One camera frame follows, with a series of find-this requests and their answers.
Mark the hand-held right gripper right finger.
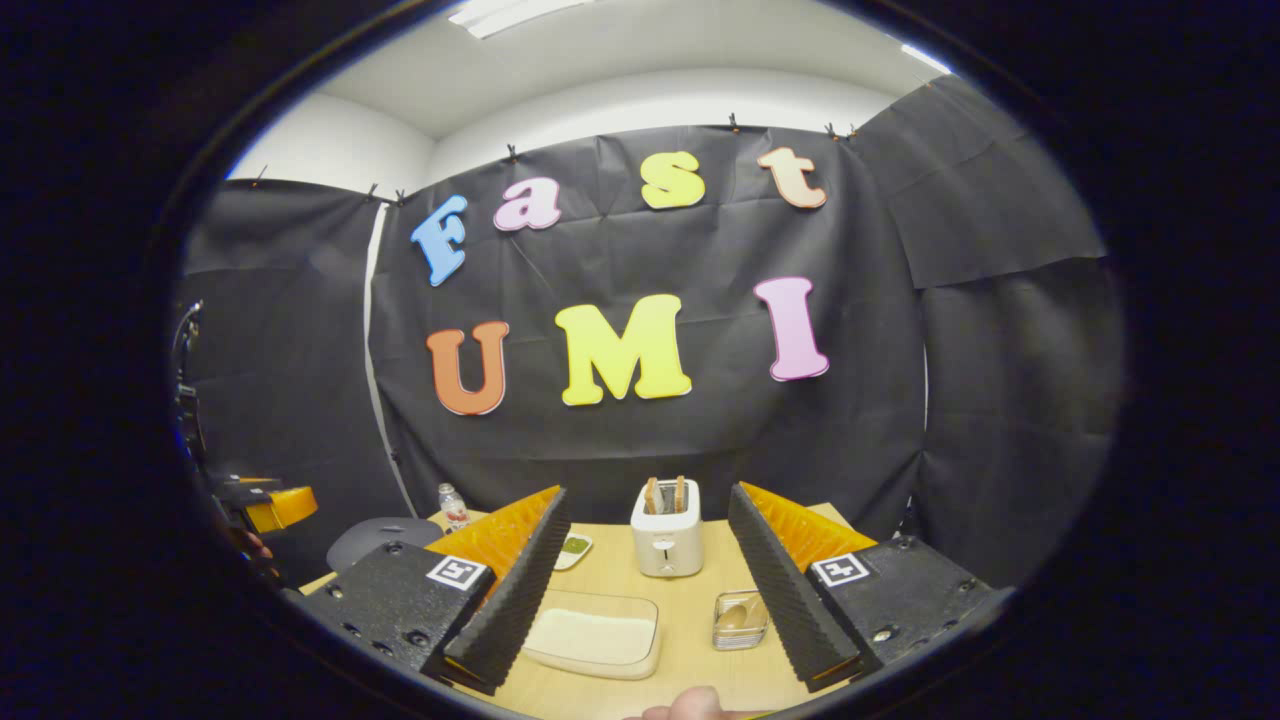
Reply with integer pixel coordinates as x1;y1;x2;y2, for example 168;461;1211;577
727;482;1011;693

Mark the dark grey rice cooker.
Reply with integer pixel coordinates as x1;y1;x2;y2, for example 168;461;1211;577
327;517;446;576

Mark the glass dish of rice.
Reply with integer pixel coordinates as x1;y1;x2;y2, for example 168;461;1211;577
520;590;661;681

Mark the black backdrop cloth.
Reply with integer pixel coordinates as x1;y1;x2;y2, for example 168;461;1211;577
175;75;1126;591

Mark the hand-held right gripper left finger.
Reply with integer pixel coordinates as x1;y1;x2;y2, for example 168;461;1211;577
300;486;573;696

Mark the white toaster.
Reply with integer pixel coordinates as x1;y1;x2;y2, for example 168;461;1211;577
630;478;704;578

